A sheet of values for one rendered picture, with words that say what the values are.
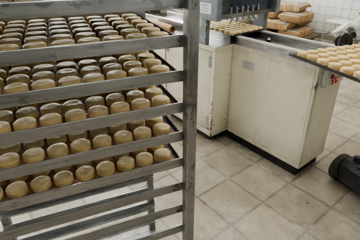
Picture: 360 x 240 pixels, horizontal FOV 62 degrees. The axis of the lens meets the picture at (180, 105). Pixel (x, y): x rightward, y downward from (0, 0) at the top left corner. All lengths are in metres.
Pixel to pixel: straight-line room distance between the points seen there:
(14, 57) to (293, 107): 1.77
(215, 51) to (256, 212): 1.12
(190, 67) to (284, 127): 1.56
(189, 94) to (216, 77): 1.54
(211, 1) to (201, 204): 1.36
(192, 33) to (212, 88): 1.62
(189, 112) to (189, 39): 0.19
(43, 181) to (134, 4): 0.52
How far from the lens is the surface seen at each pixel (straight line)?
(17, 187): 0.90
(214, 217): 1.96
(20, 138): 0.76
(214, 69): 2.26
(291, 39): 2.40
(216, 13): 2.16
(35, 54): 0.69
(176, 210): 1.01
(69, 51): 0.69
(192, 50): 0.72
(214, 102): 2.38
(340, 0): 6.55
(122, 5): 0.68
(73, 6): 0.67
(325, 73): 2.02
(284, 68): 2.09
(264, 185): 2.23
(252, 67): 2.25
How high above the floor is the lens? 1.41
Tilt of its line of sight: 26 degrees down
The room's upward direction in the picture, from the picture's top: straight up
